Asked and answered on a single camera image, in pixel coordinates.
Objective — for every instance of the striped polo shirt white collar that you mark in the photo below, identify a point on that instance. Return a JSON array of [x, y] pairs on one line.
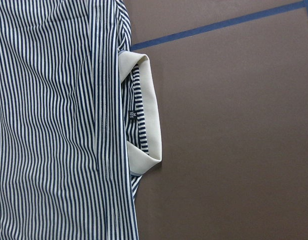
[[79, 122]]

